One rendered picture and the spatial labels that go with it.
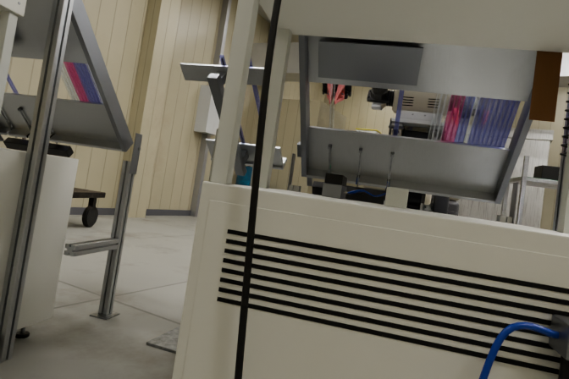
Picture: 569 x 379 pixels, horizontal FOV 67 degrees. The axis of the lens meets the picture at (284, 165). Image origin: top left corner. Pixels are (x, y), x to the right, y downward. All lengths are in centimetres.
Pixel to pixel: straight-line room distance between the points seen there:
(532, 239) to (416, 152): 88
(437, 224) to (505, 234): 9
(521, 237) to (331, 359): 34
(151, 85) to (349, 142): 417
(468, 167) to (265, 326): 105
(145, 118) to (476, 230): 495
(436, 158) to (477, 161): 13
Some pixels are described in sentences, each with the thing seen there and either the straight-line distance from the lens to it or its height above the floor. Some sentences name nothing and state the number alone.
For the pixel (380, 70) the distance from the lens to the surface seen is 135.
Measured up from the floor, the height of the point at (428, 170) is 76.
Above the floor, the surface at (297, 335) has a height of 40.
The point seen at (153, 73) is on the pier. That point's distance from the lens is 554.
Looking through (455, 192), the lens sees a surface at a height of 70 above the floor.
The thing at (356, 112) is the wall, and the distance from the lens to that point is 1022.
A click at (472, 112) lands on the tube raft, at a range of 148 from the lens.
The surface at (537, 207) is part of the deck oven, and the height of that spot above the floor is 88.
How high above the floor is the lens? 63
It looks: 3 degrees up
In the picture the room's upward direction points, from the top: 8 degrees clockwise
